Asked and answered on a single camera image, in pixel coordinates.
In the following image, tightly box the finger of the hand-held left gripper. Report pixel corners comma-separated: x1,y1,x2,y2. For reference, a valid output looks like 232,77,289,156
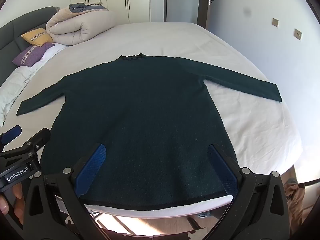
21,127,52,154
0,124,23,152

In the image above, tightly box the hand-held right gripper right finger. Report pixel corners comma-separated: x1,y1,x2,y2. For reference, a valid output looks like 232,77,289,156
209,143,300,240

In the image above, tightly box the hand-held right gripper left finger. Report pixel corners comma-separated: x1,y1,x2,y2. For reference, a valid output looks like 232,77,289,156
23,142,110,240

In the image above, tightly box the dark green sweater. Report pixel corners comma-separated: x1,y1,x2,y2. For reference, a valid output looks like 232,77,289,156
17,52,282,212

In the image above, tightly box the person's left hand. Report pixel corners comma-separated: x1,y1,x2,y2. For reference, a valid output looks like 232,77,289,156
0,182,25,226

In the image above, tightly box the white pillow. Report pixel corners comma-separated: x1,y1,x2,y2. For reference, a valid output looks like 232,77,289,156
0,66,38,127

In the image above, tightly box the bed with white sheet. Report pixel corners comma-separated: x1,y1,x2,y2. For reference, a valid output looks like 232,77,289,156
0,21,304,218

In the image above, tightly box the brown cloth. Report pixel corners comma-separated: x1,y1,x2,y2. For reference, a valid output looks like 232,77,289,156
285,177,307,214

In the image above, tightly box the purple patterned pillow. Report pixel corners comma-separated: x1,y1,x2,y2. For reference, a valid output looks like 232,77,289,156
12,42,55,67

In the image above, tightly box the dark grey headboard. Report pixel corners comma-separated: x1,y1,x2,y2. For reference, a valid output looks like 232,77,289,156
0,6,60,85

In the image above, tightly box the yellow patterned pillow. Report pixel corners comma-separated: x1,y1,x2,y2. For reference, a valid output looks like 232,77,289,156
21,27,54,47

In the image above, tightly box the beige folded duvet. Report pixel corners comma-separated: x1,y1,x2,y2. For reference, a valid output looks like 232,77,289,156
46,2,118,46

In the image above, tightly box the dark brown door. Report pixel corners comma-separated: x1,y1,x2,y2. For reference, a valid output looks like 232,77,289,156
196,0,213,30

